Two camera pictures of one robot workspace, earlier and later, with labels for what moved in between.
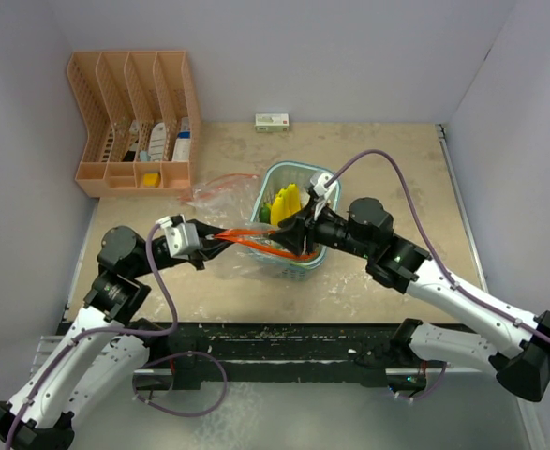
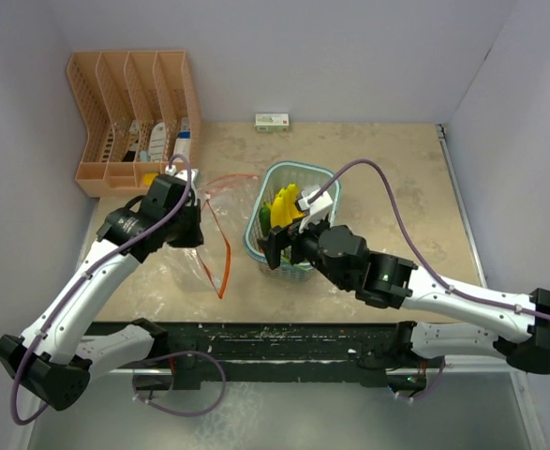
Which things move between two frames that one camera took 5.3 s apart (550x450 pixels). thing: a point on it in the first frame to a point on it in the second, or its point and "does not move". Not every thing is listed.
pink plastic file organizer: [143, 135] does not move
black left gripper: [208, 246] to [195, 237]
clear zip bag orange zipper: [258, 235] to [215, 248]
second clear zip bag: [230, 200] does not move
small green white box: [272, 122] does not move
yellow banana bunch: [287, 202] does not move
